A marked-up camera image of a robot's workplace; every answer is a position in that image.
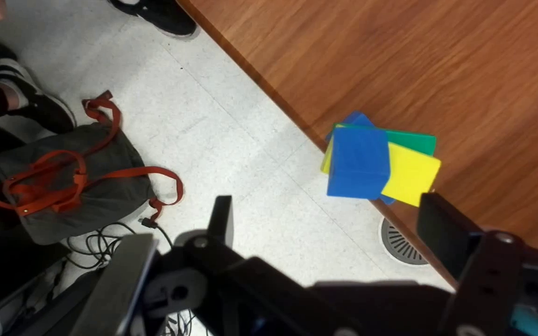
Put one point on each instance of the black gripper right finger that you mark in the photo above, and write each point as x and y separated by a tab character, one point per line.
443	226

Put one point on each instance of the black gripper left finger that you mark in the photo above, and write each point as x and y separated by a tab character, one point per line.
221	220

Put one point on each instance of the yellow square block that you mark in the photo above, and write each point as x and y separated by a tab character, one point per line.
411	176

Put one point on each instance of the green square block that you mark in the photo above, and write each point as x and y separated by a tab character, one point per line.
415	140

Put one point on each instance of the large blue square block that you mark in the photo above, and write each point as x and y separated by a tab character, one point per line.
357	163

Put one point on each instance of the thin yellow block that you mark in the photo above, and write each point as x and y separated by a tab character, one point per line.
327	159

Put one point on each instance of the round metal floor drain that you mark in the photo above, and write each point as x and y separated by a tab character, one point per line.
400	243

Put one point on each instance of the plain black shoe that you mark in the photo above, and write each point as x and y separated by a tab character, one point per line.
159	15

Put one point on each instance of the black shoe with white stripes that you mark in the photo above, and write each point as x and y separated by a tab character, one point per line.
38	95

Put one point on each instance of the grey wrist camera housing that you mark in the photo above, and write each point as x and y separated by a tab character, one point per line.
116	290

